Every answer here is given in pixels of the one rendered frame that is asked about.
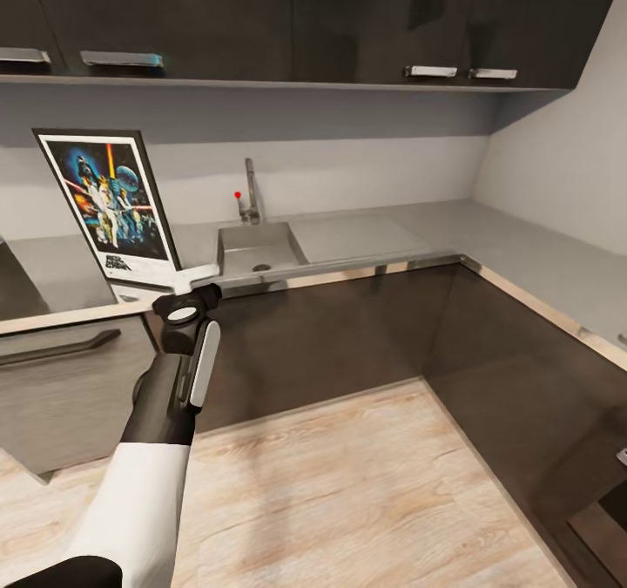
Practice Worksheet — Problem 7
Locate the poster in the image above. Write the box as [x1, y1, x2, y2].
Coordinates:
[32, 127, 182, 292]

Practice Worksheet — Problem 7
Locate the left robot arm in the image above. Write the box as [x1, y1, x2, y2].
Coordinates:
[2, 265, 221, 588]

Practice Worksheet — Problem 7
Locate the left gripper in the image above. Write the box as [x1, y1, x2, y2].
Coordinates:
[152, 282, 221, 322]

